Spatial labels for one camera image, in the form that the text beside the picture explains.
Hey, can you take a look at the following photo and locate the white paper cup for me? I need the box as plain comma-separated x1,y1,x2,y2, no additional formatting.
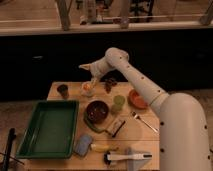
81,82,94,97

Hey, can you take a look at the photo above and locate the black stand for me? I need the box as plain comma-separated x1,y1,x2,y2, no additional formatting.
0,128,23,171

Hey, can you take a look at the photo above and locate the black tan box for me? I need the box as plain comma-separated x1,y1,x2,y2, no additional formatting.
106,117,125,137

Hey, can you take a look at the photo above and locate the orange bowl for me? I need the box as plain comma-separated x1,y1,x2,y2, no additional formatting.
128,89,148,109

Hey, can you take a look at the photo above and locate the dark red bowl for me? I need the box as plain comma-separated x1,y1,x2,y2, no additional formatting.
86,100,109,123

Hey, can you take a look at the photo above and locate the blue sponge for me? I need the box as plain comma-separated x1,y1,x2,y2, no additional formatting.
74,134,93,157

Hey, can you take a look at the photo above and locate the green plastic cup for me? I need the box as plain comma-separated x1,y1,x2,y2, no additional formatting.
111,95,125,113

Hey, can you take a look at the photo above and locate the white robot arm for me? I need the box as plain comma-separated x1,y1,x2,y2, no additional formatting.
79,47,212,171

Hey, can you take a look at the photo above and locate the silver fork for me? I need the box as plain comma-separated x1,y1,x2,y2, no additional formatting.
131,112,159,133

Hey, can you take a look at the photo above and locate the yellow red apple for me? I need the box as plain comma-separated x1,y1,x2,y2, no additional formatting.
82,83,92,91

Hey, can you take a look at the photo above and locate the grey cloth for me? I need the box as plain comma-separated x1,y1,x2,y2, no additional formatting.
125,147,152,171

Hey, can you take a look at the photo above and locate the green plastic tray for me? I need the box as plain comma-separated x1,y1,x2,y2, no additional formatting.
16,100,79,159

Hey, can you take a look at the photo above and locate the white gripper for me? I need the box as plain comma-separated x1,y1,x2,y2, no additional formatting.
79,58,113,88

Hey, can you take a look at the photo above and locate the green chili pepper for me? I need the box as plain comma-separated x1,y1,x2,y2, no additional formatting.
84,117,106,134

